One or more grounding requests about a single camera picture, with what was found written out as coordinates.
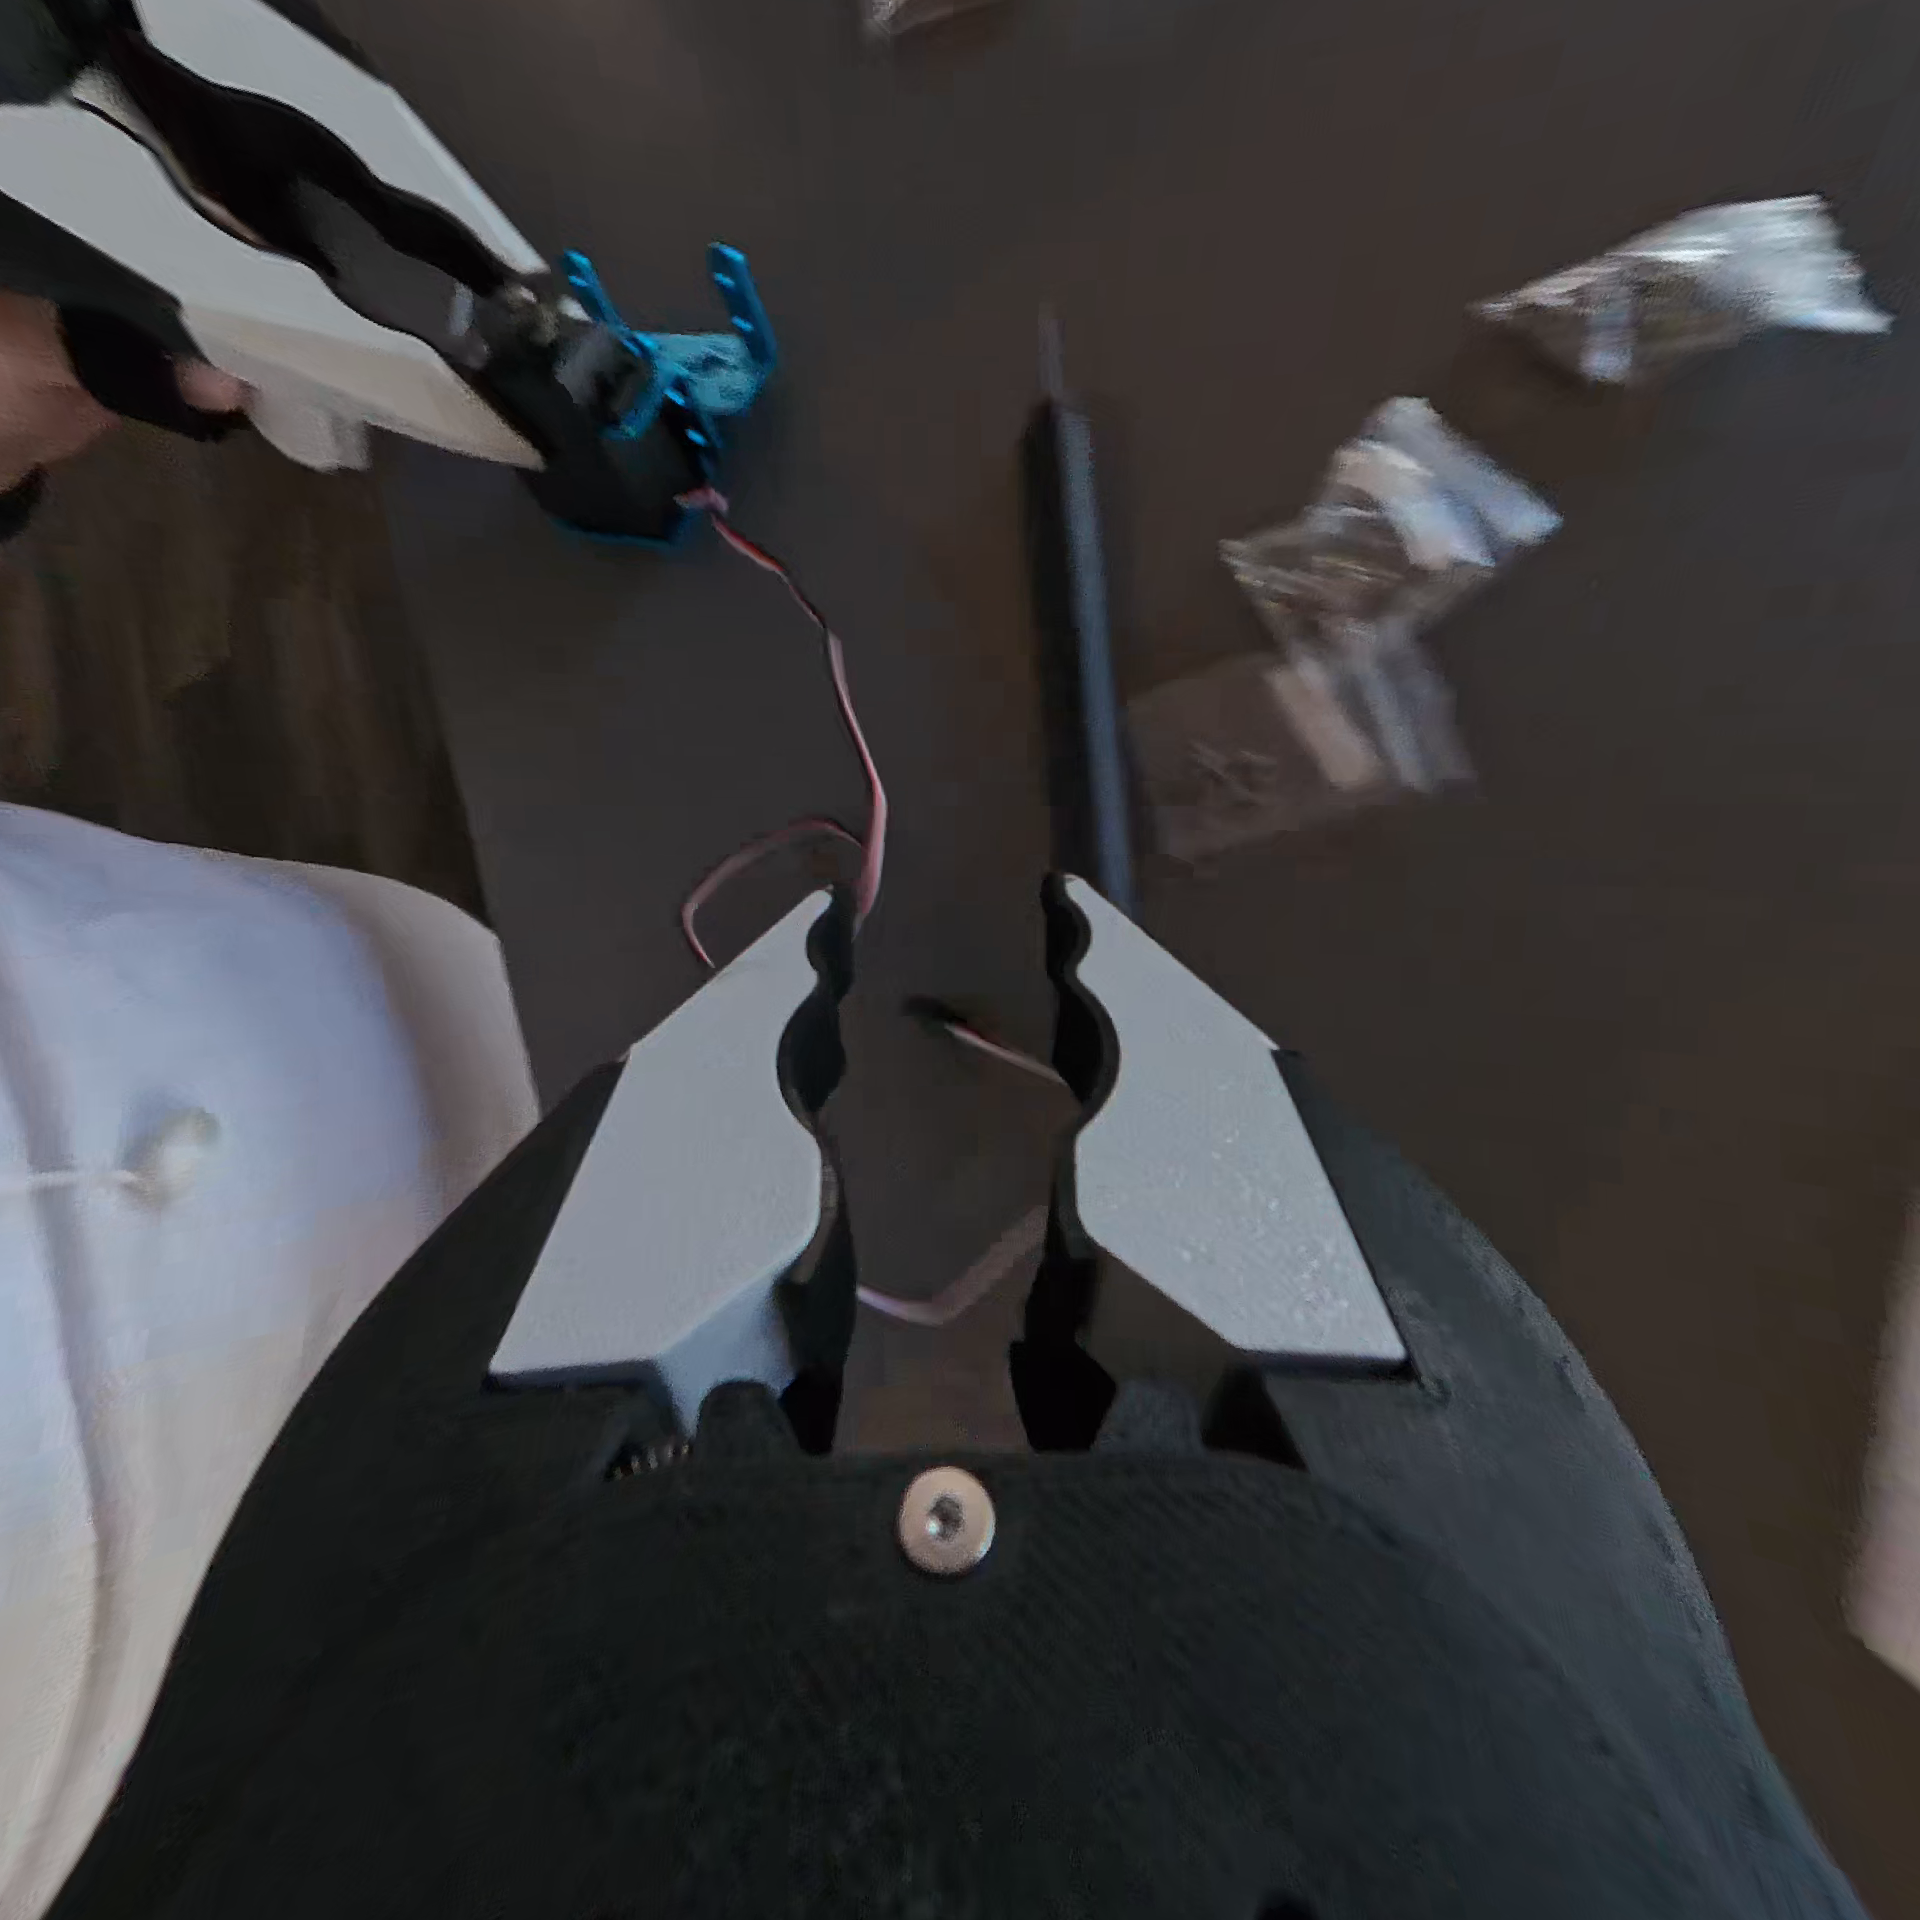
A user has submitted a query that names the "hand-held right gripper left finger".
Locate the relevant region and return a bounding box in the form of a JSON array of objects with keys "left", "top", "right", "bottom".
[{"left": 488, "top": 885, "right": 861, "bottom": 1428}]

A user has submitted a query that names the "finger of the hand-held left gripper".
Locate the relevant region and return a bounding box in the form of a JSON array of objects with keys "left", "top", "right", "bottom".
[
  {"left": 0, "top": 103, "right": 549, "bottom": 478},
  {"left": 138, "top": 0, "right": 551, "bottom": 296}
]

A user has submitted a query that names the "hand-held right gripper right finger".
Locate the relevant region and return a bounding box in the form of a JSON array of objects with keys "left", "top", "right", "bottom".
[{"left": 1027, "top": 873, "right": 1411, "bottom": 1398}]

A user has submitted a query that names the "black servo motor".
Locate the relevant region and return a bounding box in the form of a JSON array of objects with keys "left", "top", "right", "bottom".
[{"left": 479, "top": 279, "right": 710, "bottom": 545}]

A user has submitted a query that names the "dark brown desk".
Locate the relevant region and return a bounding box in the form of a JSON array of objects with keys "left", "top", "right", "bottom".
[{"left": 356, "top": 0, "right": 1920, "bottom": 1920}]

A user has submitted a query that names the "person's left hand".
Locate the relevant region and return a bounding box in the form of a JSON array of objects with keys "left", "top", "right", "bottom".
[{"left": 0, "top": 295, "right": 252, "bottom": 500}]

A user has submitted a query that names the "flat clear parts bag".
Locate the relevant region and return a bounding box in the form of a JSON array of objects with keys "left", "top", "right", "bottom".
[{"left": 1124, "top": 642, "right": 1477, "bottom": 867}]

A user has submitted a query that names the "black screwdriver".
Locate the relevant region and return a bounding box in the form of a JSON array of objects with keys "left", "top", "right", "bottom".
[{"left": 1024, "top": 304, "right": 1144, "bottom": 919}]

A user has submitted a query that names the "crumpled clear parts bag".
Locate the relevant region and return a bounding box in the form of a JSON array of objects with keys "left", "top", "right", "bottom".
[{"left": 1220, "top": 394, "right": 1566, "bottom": 666}]

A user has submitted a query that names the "clear bag of screws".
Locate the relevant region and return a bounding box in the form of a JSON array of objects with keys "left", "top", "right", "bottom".
[{"left": 1474, "top": 193, "right": 1894, "bottom": 388}]

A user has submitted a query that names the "white drawstring toggle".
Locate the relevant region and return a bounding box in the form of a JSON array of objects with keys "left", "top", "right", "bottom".
[{"left": 111, "top": 1106, "right": 228, "bottom": 1204}]

